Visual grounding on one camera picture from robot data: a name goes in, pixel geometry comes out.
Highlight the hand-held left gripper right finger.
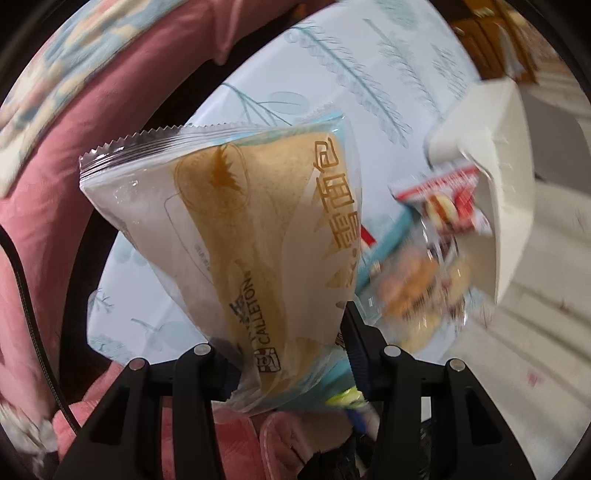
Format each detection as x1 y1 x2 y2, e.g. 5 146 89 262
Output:
339 300 539 480

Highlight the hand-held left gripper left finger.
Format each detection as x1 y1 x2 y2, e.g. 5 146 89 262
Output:
55 344 241 480

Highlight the white tan bread packet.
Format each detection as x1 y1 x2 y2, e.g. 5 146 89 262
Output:
78 108 370 414

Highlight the white plastic storage box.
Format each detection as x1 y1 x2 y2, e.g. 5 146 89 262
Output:
425 76 536 305

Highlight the clear cookie packet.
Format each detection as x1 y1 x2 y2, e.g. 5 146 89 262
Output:
369 226 476 356

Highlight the red white snack packet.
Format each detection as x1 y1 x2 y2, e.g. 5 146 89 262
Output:
390 164 492 236

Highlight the pink floral quilt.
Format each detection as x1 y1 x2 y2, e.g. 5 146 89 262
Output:
0 0 324 480

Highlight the wooden desk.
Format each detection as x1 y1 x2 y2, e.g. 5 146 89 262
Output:
452 0 541 84

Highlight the black cable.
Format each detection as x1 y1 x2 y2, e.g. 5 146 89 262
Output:
0 226 79 435

